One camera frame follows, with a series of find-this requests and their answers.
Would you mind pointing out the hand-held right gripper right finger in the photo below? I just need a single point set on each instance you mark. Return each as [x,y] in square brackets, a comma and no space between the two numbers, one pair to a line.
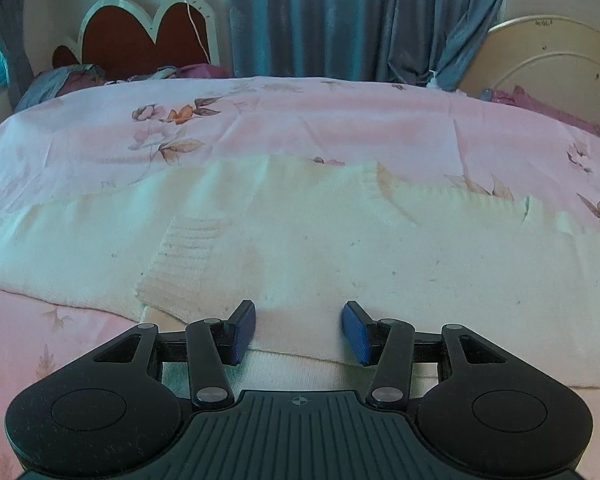
[357,332]

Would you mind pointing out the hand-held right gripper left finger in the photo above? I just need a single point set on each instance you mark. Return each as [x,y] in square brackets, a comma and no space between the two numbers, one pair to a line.
[241,332]

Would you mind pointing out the white towel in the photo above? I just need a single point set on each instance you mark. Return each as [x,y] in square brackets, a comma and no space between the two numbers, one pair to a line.
[330,240]

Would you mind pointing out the pink floral bed sheet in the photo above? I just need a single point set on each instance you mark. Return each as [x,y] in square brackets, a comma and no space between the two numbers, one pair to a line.
[330,115]

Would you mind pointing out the purple cloth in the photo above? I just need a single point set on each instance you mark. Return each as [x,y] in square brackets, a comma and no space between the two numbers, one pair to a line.
[200,71]
[530,101]

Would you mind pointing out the blue grey pillow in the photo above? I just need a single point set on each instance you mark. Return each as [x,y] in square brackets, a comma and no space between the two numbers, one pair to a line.
[50,85]

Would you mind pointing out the blue grey curtain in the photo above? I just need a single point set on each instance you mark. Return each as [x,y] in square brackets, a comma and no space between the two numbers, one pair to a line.
[12,20]
[330,15]

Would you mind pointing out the cream round bed board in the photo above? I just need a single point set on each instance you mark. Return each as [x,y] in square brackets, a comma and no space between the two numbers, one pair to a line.
[545,70]

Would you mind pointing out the red headboard with white frame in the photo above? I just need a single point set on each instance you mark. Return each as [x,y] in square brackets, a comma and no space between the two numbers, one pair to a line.
[125,35]

